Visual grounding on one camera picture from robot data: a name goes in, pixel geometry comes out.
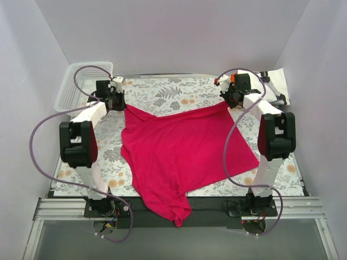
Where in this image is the magenta t shirt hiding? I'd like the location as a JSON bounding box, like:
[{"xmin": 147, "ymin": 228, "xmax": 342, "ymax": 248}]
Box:
[{"xmin": 121, "ymin": 102, "xmax": 259, "ymax": 227}]

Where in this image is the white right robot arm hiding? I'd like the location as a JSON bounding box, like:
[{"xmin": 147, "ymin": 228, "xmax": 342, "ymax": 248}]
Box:
[{"xmin": 214, "ymin": 73, "xmax": 296, "ymax": 216}]

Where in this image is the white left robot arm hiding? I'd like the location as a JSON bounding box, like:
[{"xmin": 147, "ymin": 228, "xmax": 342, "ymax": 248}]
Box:
[{"xmin": 59, "ymin": 76, "xmax": 126, "ymax": 217}]

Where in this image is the white printed folded t shirt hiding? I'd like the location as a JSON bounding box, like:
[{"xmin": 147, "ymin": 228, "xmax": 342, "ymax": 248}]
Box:
[{"xmin": 237, "ymin": 68, "xmax": 290, "ymax": 106}]

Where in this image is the white plastic basket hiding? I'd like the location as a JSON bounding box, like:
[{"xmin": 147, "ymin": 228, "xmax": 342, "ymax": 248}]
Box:
[{"xmin": 54, "ymin": 61, "xmax": 113, "ymax": 112}]

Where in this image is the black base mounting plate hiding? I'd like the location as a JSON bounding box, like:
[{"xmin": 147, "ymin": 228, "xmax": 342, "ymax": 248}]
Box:
[{"xmin": 84, "ymin": 196, "xmax": 278, "ymax": 229}]

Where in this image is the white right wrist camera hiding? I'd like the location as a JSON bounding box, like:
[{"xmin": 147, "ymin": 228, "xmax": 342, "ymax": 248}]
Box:
[{"xmin": 214, "ymin": 75, "xmax": 231, "ymax": 94}]

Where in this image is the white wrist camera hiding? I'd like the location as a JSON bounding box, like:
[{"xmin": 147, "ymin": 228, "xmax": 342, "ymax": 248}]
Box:
[
  {"xmin": 108, "ymin": 76, "xmax": 124, "ymax": 93},
  {"xmin": 214, "ymin": 75, "xmax": 231, "ymax": 94}
]

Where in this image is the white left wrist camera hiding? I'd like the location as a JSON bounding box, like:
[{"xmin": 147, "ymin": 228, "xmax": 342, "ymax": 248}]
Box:
[{"xmin": 108, "ymin": 76, "xmax": 124, "ymax": 93}]

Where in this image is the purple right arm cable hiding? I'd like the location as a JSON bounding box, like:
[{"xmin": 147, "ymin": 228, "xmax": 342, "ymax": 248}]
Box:
[{"xmin": 215, "ymin": 68, "xmax": 284, "ymax": 237}]

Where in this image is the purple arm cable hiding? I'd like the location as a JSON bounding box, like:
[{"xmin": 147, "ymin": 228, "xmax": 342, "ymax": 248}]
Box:
[
  {"xmin": 29, "ymin": 66, "xmax": 134, "ymax": 243},
  {"xmin": 215, "ymin": 68, "xmax": 284, "ymax": 237}
]

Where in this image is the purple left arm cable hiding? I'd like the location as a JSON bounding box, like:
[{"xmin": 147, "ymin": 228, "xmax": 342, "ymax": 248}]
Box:
[{"xmin": 29, "ymin": 66, "xmax": 134, "ymax": 243}]

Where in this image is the aluminium frame rail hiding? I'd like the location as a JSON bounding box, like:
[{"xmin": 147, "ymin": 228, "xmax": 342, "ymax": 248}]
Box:
[{"xmin": 34, "ymin": 196, "xmax": 338, "ymax": 259}]

